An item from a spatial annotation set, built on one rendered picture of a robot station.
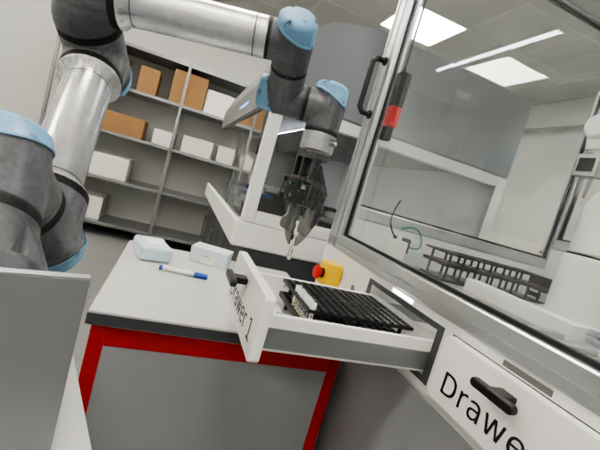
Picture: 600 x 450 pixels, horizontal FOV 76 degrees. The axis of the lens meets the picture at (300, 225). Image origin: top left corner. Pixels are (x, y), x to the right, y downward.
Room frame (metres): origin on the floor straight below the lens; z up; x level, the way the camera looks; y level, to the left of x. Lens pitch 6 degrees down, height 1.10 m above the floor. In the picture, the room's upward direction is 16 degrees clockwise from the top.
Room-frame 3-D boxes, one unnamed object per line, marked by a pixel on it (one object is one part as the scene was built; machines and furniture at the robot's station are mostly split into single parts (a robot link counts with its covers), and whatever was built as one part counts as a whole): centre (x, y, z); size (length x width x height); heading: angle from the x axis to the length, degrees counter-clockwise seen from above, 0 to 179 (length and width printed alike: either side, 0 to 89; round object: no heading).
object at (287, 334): (0.77, -0.14, 0.86); 0.40 x 0.26 x 0.06; 109
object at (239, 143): (2.54, -0.01, 1.13); 1.78 x 1.14 x 0.45; 19
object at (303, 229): (0.85, -0.01, 1.01); 0.06 x 0.03 x 0.09; 157
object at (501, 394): (0.50, -0.32, 0.91); 0.07 x 0.04 x 0.01; 19
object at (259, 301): (0.70, 0.06, 0.87); 0.29 x 0.02 x 0.11; 19
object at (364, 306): (0.77, -0.13, 0.87); 0.22 x 0.18 x 0.06; 109
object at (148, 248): (1.18, 0.43, 0.78); 0.15 x 0.10 x 0.04; 33
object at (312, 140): (0.87, 0.01, 1.20); 0.08 x 0.08 x 0.05
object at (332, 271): (1.11, -0.12, 0.88); 0.07 x 0.05 x 0.07; 19
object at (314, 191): (0.86, 0.01, 1.12); 0.09 x 0.08 x 0.12; 157
